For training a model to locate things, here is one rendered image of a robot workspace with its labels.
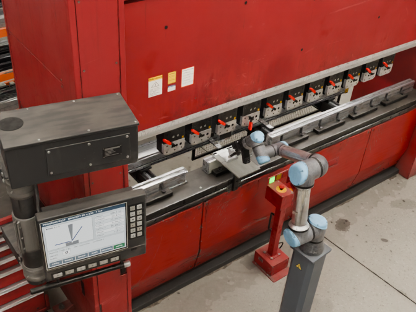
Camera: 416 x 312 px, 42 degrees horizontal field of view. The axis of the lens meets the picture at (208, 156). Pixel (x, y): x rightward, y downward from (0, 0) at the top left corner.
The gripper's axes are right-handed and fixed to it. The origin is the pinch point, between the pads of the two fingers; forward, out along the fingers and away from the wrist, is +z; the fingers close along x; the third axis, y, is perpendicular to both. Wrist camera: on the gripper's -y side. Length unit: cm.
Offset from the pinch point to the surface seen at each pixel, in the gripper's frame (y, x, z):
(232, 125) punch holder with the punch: 18.4, -3.8, -6.6
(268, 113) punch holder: 19.5, -34.3, -5.5
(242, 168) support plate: -9.2, -2.1, -1.5
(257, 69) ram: 42, -19, -34
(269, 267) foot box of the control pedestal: -79, -28, 58
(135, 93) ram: 42, 67, -43
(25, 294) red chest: -33, 137, 66
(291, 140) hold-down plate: 0, -61, 17
